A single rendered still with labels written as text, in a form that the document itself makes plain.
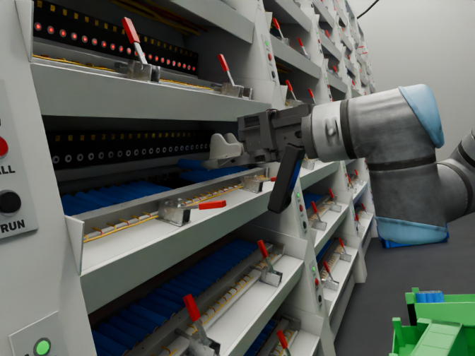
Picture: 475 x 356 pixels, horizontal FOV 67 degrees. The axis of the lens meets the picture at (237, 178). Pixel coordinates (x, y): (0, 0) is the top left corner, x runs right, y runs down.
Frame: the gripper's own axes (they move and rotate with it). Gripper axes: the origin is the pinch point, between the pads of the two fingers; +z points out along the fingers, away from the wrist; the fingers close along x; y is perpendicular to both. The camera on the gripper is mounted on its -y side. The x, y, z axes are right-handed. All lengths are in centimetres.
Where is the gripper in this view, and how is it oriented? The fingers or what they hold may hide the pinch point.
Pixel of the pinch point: (210, 166)
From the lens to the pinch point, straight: 66.0
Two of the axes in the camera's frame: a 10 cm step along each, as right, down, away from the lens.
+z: -8.9, 1.3, 4.5
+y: -1.7, -9.8, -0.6
